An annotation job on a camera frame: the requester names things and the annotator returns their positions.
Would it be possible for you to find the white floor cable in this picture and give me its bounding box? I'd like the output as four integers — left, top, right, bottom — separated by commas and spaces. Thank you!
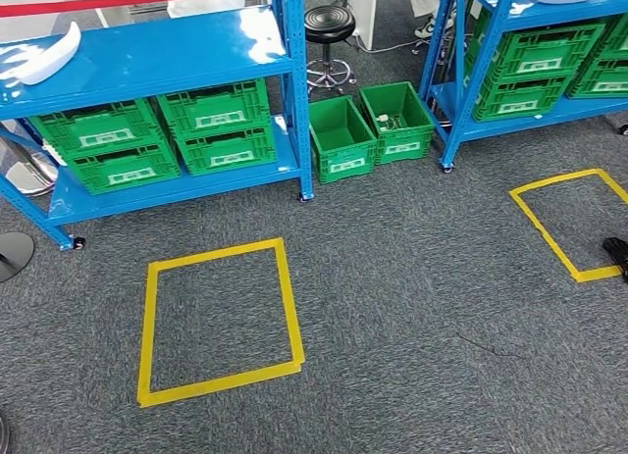
352, 33, 423, 55

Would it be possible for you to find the white plastic trim part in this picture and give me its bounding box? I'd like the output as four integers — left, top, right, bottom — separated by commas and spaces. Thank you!
19, 21, 82, 87

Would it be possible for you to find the blue metal shelf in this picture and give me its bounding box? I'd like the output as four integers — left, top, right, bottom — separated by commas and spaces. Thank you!
417, 0, 628, 175
0, 0, 315, 252

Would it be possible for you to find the black round stool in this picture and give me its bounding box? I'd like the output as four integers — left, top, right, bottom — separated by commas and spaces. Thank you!
303, 5, 358, 96

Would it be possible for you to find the open green plastic bin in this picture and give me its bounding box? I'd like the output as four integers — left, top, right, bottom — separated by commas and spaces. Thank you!
357, 80, 436, 167
308, 95, 378, 185

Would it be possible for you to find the black stanchion post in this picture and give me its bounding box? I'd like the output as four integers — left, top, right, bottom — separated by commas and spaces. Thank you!
0, 231, 36, 284

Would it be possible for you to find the white cabinet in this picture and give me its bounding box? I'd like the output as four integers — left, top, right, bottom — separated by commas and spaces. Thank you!
346, 0, 379, 52

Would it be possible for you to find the red barrier belt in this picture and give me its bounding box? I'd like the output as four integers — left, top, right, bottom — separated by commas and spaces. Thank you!
0, 0, 271, 19

